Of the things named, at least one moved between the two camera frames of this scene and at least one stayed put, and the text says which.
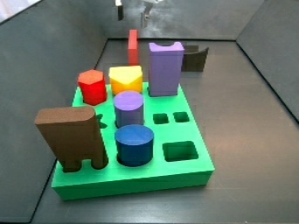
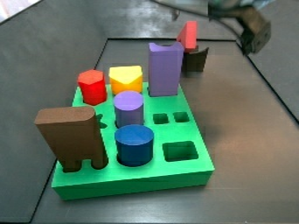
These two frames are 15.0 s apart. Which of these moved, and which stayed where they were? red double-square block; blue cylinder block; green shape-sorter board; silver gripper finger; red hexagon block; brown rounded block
Moved: silver gripper finger; red double-square block
Stayed: brown rounded block; blue cylinder block; red hexagon block; green shape-sorter board
